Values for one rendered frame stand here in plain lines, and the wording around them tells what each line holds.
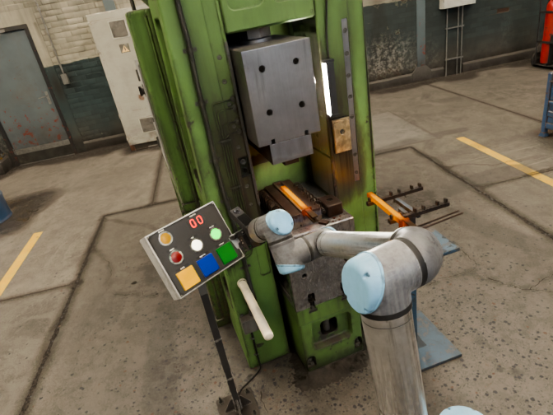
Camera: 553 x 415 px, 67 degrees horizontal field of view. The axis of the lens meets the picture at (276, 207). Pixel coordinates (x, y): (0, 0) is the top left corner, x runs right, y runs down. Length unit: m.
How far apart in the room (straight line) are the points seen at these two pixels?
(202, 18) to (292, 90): 0.46
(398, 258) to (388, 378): 0.28
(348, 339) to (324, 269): 0.54
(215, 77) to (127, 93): 5.38
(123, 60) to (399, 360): 6.58
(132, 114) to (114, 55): 0.90
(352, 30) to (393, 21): 6.34
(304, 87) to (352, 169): 0.58
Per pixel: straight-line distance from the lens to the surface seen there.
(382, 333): 0.94
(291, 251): 1.40
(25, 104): 8.32
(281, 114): 1.84
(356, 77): 2.14
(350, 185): 2.27
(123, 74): 7.17
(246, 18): 1.91
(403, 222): 1.94
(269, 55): 1.79
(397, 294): 0.90
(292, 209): 2.08
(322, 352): 2.52
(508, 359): 2.72
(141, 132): 7.33
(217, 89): 1.89
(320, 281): 2.20
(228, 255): 1.80
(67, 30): 7.92
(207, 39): 1.87
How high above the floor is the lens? 1.95
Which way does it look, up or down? 27 degrees down
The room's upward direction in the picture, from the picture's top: 10 degrees counter-clockwise
